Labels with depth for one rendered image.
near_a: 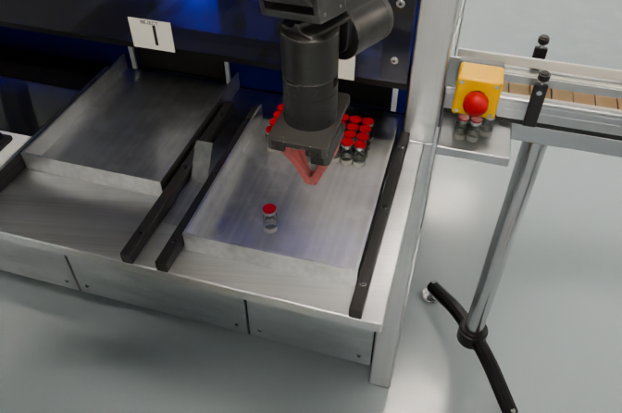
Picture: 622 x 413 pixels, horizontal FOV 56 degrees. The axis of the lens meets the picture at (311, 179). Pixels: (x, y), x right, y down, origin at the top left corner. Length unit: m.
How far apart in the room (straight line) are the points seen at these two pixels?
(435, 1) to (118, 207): 0.59
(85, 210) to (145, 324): 0.97
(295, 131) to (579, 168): 2.05
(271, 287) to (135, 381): 1.04
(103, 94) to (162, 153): 0.24
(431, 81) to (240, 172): 0.36
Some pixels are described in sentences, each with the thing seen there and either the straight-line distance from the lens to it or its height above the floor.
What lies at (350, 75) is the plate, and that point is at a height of 1.00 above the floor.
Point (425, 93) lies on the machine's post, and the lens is 1.02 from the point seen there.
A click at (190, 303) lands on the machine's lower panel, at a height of 0.18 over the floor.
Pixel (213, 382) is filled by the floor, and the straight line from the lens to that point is 1.78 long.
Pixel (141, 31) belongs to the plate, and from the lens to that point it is 1.15.
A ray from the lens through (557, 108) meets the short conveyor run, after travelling 1.16.
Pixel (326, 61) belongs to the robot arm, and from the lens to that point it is 0.57.
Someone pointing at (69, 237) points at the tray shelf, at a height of 0.88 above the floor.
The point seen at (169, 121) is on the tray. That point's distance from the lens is 1.14.
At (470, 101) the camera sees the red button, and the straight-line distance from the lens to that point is 0.98.
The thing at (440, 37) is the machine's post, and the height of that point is 1.09.
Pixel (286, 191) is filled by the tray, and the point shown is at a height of 0.88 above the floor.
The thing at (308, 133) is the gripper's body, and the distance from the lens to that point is 0.61.
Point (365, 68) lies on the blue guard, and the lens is 1.01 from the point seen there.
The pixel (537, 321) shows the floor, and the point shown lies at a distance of 1.99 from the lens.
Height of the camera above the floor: 1.54
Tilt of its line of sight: 42 degrees down
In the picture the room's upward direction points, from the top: straight up
